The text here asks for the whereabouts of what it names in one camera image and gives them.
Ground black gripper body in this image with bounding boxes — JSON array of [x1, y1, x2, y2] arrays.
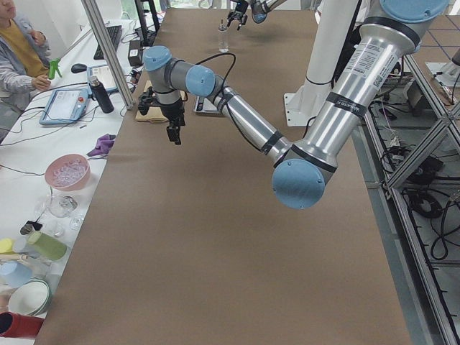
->
[[228, 0, 249, 21], [160, 98, 185, 127]]

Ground clear glass sauce bottle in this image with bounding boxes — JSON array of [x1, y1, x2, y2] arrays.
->
[[218, 20, 229, 52]]

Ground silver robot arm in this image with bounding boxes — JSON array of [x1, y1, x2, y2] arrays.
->
[[143, 1, 448, 209], [226, 0, 285, 30]]

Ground silver digital kitchen scale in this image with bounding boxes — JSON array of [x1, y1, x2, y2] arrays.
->
[[193, 96, 221, 116]]

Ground green cup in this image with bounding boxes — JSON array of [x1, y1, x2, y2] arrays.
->
[[27, 231, 68, 261]]

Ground yellow cup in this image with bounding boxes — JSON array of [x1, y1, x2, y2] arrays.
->
[[0, 238, 14, 254]]

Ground light blue cup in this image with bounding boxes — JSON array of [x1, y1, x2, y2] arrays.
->
[[1, 261, 33, 288]]

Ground red cup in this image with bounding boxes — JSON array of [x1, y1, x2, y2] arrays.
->
[[1, 312, 45, 339]]

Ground bamboo cutting board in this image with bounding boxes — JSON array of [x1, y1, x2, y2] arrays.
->
[[135, 80, 167, 124]]

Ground purple cloth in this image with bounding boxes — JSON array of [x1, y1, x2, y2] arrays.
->
[[87, 134, 116, 157]]

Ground black water bottle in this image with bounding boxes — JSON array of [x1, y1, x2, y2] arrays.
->
[[88, 75, 114, 114]]

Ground blue teach pendant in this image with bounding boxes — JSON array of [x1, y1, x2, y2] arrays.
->
[[87, 65, 118, 93], [39, 88, 89, 126]]

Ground black keyboard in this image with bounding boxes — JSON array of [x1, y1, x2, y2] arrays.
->
[[93, 24, 124, 61]]

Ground black computer mouse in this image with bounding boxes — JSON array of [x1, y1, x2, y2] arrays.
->
[[70, 63, 88, 74]]

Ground pink bowl with ice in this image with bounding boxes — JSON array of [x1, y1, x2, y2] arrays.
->
[[45, 154, 91, 191]]

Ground green handheld tool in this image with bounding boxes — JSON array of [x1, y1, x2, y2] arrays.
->
[[48, 58, 62, 80]]

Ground wine glass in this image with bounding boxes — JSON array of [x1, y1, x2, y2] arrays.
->
[[47, 195, 78, 218]]

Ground person in grey jacket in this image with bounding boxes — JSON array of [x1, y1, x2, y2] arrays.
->
[[1, 1, 51, 112]]

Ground white ceramic bowl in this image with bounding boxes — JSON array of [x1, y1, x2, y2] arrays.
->
[[8, 279, 52, 316]]

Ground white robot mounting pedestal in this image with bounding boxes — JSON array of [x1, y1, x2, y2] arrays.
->
[[284, 0, 363, 127]]

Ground aluminium frame post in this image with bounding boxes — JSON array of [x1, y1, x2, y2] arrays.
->
[[81, 0, 134, 110]]

